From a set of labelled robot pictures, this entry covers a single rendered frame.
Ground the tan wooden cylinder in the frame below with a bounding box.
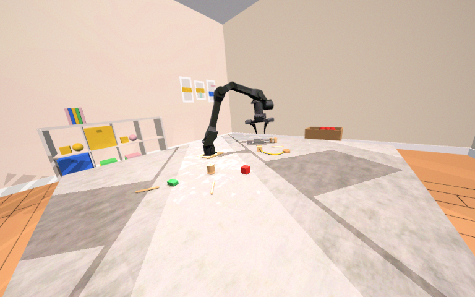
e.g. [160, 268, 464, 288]
[206, 163, 215, 174]

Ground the red cube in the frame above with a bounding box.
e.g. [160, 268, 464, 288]
[241, 165, 250, 174]

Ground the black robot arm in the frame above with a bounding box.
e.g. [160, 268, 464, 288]
[202, 82, 273, 156]

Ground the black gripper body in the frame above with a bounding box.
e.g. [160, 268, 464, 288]
[245, 110, 275, 124]

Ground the small green block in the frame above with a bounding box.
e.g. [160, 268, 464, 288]
[167, 179, 179, 186]

